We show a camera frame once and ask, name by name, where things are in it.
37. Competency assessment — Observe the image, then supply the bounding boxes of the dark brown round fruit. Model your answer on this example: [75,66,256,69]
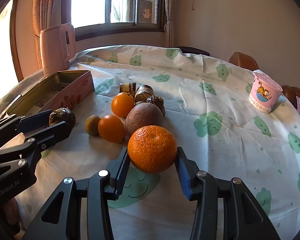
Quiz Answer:
[49,108,76,128]

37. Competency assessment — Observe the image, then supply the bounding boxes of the large orange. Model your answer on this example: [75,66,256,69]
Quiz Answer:
[127,125,178,174]

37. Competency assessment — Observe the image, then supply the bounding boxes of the pink metal tin box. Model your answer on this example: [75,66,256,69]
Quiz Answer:
[0,70,94,120]

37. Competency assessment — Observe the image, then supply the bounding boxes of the small brown kiwi fruit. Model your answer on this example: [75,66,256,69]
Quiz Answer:
[85,115,101,136]

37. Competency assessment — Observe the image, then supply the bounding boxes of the small orange tangerine near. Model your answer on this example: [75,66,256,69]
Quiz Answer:
[98,114,126,143]

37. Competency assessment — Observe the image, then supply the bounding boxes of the small orange tangerine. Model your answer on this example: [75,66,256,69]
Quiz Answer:
[111,92,134,118]
[98,114,126,143]

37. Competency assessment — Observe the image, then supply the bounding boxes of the pink electric kettle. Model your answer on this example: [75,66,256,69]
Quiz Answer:
[39,23,76,77]

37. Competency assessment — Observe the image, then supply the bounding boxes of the white tablecloth green clouds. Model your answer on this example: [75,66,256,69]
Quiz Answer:
[0,46,300,239]

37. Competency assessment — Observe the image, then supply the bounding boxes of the small orange tangerine far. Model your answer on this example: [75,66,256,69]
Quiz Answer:
[111,92,134,118]

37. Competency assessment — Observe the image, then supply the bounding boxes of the purple passion fruit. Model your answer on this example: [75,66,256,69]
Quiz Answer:
[125,102,164,135]

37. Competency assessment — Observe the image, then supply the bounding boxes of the cut sugarcane piece left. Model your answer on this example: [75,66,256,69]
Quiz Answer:
[119,82,136,98]

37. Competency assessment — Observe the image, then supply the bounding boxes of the cut sugarcane piece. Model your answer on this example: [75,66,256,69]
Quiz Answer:
[119,82,136,98]
[134,85,154,103]

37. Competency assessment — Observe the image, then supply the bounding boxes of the pink cartoon cup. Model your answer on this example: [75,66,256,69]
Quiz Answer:
[249,70,283,113]

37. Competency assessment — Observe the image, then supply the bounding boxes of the pink curtain left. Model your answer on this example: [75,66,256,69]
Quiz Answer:
[32,0,71,69]

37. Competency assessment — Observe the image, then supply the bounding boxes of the dark brown wrinkled fruit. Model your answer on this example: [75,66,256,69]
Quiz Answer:
[146,95,166,116]

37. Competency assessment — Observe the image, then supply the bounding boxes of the cut sugarcane piece right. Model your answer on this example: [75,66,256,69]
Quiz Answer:
[134,85,154,103]

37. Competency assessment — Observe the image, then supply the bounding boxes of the brown leather chair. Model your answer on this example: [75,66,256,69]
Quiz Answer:
[229,51,259,71]

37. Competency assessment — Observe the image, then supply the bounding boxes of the dark round stool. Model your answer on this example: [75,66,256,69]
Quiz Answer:
[178,46,210,56]

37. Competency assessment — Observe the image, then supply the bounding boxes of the beige curtain right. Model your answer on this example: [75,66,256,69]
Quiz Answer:
[163,0,176,48]

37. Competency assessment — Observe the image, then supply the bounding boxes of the window with dark frame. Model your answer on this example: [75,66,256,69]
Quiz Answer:
[61,0,166,41]

